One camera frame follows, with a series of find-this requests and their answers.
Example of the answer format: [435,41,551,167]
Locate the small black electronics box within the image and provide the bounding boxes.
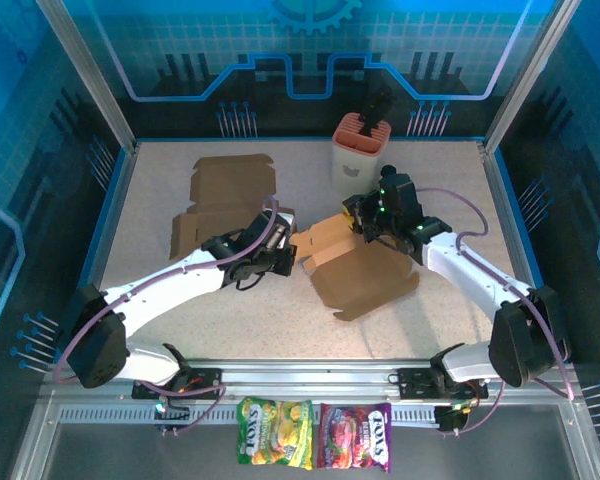
[434,403,469,437]
[153,399,191,437]

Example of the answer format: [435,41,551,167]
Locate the brown cardboard mailer box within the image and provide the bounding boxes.
[289,212,421,321]
[168,153,299,261]

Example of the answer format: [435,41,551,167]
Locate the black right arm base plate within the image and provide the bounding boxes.
[396,366,490,401]

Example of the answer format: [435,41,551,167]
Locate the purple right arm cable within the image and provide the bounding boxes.
[413,187,576,437]

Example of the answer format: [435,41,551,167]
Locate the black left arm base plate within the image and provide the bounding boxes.
[131,367,225,401]

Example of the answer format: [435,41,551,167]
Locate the black knife handle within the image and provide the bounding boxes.
[360,83,395,137]

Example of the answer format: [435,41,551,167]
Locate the aluminium mounting rail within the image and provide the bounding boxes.
[39,357,579,426]

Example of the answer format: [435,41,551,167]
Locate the green Fox's candy bag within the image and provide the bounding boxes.
[236,396,315,471]

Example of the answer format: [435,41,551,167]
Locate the slotted grey cable duct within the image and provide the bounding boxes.
[58,404,444,425]

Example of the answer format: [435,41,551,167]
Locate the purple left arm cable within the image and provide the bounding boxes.
[53,195,281,437]

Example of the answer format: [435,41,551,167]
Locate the aluminium frame post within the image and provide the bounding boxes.
[483,0,579,154]
[37,0,139,156]

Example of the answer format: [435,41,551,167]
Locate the purple Fox's candy bag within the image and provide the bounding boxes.
[315,402,393,474]

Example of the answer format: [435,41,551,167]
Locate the beige knife block orange top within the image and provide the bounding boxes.
[331,112,393,189]

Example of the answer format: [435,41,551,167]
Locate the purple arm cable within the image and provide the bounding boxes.
[413,187,576,437]
[53,195,281,437]

